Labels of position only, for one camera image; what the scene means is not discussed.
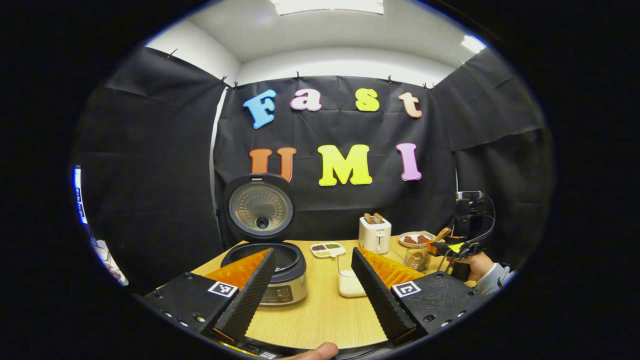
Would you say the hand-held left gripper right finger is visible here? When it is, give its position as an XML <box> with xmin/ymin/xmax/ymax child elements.
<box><xmin>351</xmin><ymin>247</ymin><xmax>488</xmax><ymax>346</ymax></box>

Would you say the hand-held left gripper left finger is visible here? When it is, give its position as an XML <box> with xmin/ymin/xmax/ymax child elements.
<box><xmin>132</xmin><ymin>248</ymin><xmax>277</xmax><ymax>346</ymax></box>

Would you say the wooden spoon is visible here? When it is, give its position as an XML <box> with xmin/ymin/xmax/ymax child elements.
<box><xmin>411</xmin><ymin>227</ymin><xmax>453</xmax><ymax>261</ymax></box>

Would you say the clear box of white rice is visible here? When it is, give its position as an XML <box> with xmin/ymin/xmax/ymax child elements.
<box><xmin>336</xmin><ymin>254</ymin><xmax>371</xmax><ymax>299</ymax></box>

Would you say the grey rice cooker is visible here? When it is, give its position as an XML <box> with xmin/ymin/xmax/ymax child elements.
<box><xmin>220</xmin><ymin>173</ymin><xmax>308</xmax><ymax>307</ymax></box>

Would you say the white round plate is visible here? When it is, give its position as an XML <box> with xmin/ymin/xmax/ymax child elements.
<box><xmin>398</xmin><ymin>231</ymin><xmax>435</xmax><ymax>249</ymax></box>

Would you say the white toaster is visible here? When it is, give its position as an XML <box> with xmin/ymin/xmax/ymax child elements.
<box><xmin>358</xmin><ymin>216</ymin><xmax>392</xmax><ymax>255</ymax></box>

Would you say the white divided grain dish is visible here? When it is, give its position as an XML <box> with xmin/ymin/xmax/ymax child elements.
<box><xmin>310</xmin><ymin>242</ymin><xmax>347</xmax><ymax>259</ymax></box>

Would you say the white panel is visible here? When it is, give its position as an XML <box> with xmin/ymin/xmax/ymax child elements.
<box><xmin>91</xmin><ymin>239</ymin><xmax>130</xmax><ymax>287</ymax></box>

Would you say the black backdrop cloth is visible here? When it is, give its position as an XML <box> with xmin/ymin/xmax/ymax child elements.
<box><xmin>70</xmin><ymin>47</ymin><xmax>553</xmax><ymax>296</ymax></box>

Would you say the small ceiling light panel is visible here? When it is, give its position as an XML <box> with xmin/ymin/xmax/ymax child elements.
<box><xmin>460</xmin><ymin>35</ymin><xmax>487</xmax><ymax>54</ymax></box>

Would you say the large ceiling light panel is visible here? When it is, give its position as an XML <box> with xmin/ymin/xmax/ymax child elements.
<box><xmin>270</xmin><ymin>0</ymin><xmax>385</xmax><ymax>16</ymax></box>

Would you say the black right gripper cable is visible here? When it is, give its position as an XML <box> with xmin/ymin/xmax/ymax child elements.
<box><xmin>437</xmin><ymin>194</ymin><xmax>497</xmax><ymax>273</ymax></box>

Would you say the white and blue wall poster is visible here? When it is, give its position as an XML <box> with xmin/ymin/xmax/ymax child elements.
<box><xmin>73</xmin><ymin>166</ymin><xmax>90</xmax><ymax>226</ymax></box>

